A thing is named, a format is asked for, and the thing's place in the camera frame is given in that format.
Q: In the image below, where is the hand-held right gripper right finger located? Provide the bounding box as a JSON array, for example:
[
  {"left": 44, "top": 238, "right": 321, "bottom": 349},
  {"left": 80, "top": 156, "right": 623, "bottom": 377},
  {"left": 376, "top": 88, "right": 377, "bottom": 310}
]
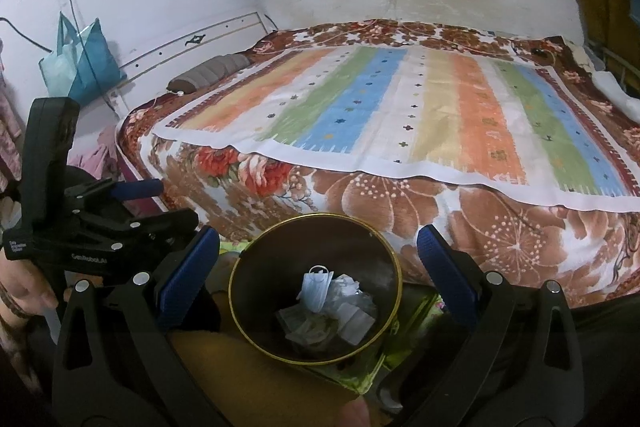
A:
[{"left": 400, "top": 224, "right": 586, "bottom": 427}]

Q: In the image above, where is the person's left hand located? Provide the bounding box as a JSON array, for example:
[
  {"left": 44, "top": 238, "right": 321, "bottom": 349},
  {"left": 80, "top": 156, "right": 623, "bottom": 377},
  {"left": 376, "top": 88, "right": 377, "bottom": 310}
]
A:
[{"left": 0, "top": 259, "right": 57, "bottom": 322}]

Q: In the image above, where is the striped woven mat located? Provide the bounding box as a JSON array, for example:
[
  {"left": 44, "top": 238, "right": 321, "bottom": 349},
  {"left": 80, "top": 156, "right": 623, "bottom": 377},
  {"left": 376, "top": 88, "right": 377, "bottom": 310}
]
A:
[{"left": 150, "top": 43, "right": 640, "bottom": 212}]

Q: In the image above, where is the person's yellow trouser leg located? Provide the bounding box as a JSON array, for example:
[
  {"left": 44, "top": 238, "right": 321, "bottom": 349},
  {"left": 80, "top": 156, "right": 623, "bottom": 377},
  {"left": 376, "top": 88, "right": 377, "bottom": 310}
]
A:
[{"left": 167, "top": 292, "right": 386, "bottom": 427}]

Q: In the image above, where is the hanging pink garment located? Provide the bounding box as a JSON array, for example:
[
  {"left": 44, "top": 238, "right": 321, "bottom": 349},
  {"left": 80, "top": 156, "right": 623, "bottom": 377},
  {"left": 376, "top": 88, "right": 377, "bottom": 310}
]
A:
[{"left": 0, "top": 39, "right": 23, "bottom": 188}]

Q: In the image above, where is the person's left forearm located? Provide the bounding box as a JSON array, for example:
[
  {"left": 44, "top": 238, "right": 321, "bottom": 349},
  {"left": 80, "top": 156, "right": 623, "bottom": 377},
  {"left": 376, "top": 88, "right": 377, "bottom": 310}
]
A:
[{"left": 0, "top": 307, "right": 43, "bottom": 383}]

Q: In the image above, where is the brown floral blanket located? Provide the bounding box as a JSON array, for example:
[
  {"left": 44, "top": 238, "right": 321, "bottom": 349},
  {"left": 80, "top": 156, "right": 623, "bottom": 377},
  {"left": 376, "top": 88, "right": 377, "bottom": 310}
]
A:
[{"left": 115, "top": 21, "right": 640, "bottom": 310}]

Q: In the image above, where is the white paper wrapper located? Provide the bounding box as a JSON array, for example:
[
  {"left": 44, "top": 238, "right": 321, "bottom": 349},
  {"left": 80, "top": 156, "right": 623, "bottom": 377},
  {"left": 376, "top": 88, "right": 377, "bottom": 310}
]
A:
[{"left": 297, "top": 264, "right": 335, "bottom": 314}]

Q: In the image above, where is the pink cloth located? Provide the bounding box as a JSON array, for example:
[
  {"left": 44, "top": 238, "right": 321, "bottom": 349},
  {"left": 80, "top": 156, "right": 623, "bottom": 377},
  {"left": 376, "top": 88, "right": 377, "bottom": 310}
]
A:
[{"left": 82, "top": 129, "right": 123, "bottom": 180}]

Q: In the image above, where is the teal plastic bag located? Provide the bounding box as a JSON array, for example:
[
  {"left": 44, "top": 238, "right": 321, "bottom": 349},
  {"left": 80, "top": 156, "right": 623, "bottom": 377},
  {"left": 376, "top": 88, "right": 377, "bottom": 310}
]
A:
[{"left": 39, "top": 12, "right": 128, "bottom": 105}]

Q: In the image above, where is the white headboard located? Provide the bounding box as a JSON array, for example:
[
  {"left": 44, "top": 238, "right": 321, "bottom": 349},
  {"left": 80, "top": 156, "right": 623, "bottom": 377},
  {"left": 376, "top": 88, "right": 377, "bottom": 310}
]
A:
[{"left": 102, "top": 9, "right": 278, "bottom": 118}]

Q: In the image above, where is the grey bolster pillow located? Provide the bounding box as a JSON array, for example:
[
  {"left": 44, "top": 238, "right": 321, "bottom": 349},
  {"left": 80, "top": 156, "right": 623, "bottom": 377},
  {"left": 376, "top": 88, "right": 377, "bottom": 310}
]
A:
[{"left": 167, "top": 53, "right": 251, "bottom": 94}]

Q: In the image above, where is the black wall cable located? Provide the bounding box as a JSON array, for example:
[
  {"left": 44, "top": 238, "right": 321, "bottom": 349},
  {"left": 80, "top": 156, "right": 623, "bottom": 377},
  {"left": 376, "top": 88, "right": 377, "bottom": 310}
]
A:
[{"left": 0, "top": 16, "right": 48, "bottom": 52}]

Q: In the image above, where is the white paper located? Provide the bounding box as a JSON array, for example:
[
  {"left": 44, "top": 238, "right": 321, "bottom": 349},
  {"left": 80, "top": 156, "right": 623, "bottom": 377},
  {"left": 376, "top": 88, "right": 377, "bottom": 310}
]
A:
[{"left": 327, "top": 273, "right": 378, "bottom": 345}]

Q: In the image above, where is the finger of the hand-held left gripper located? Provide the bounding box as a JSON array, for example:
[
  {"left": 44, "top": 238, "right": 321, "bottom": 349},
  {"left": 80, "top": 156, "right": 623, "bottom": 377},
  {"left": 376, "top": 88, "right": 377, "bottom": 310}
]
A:
[
  {"left": 75, "top": 208, "right": 199, "bottom": 253},
  {"left": 65, "top": 179, "right": 163, "bottom": 208}
]

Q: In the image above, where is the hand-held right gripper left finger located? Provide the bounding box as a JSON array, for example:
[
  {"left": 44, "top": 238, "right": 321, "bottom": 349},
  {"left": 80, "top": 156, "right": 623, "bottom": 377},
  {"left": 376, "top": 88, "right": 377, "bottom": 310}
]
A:
[{"left": 50, "top": 226, "right": 236, "bottom": 427}]

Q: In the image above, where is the white cloth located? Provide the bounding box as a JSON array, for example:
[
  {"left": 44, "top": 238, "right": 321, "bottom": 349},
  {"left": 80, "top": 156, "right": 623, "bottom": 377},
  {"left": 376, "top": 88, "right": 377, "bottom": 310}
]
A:
[{"left": 592, "top": 69, "right": 640, "bottom": 118}]

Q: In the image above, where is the brown bin with gold rim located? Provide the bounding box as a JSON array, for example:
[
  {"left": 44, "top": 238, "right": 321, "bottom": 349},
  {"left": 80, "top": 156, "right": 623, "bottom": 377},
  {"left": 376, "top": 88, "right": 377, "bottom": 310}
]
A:
[{"left": 228, "top": 213, "right": 403, "bottom": 365}]

